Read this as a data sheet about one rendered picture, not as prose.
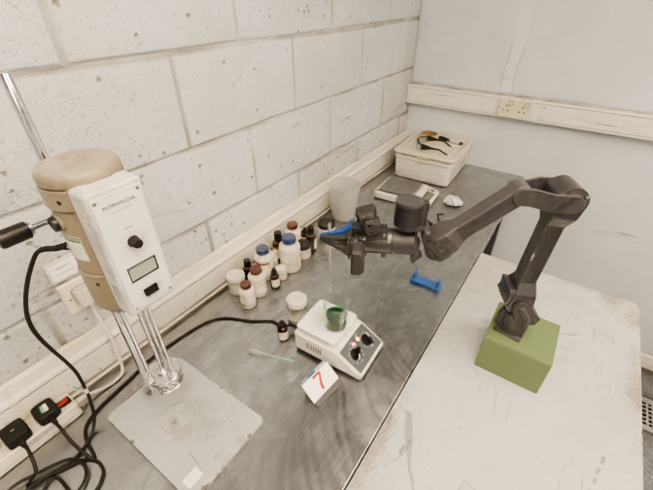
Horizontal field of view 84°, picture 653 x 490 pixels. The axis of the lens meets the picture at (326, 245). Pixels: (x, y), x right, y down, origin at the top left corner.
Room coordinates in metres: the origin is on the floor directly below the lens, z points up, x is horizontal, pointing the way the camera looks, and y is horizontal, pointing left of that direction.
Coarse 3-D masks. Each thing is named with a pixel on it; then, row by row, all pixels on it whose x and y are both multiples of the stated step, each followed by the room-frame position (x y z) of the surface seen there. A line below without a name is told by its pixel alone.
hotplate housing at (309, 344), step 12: (360, 324) 0.67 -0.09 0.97; (300, 336) 0.63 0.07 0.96; (312, 336) 0.63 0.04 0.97; (348, 336) 0.63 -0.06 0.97; (300, 348) 0.64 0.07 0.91; (312, 348) 0.61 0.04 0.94; (324, 348) 0.60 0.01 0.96; (336, 348) 0.59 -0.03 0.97; (336, 360) 0.58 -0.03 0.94; (372, 360) 0.59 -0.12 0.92; (348, 372) 0.56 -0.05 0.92
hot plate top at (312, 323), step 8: (320, 304) 0.72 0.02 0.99; (312, 312) 0.69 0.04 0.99; (320, 312) 0.69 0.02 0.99; (304, 320) 0.67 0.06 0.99; (312, 320) 0.67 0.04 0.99; (320, 320) 0.67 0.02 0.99; (352, 320) 0.67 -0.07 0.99; (304, 328) 0.64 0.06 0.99; (312, 328) 0.64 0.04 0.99; (320, 328) 0.64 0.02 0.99; (320, 336) 0.61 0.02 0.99; (328, 336) 0.61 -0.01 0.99; (336, 336) 0.61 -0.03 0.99; (336, 344) 0.59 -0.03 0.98
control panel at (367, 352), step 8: (360, 328) 0.66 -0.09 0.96; (352, 336) 0.63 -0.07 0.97; (360, 336) 0.64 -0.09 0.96; (352, 344) 0.61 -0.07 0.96; (360, 344) 0.62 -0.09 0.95; (376, 344) 0.63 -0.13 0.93; (344, 352) 0.59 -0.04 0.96; (368, 352) 0.61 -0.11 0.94; (352, 360) 0.57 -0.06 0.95; (360, 360) 0.58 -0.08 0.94; (368, 360) 0.59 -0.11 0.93; (360, 368) 0.56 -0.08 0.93
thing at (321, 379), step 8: (320, 368) 0.56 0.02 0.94; (328, 368) 0.56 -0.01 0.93; (312, 376) 0.53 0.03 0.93; (320, 376) 0.54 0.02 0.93; (328, 376) 0.55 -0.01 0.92; (304, 384) 0.51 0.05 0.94; (312, 384) 0.52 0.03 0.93; (320, 384) 0.53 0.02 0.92; (328, 384) 0.53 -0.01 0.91; (312, 392) 0.50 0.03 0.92; (320, 392) 0.51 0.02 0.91
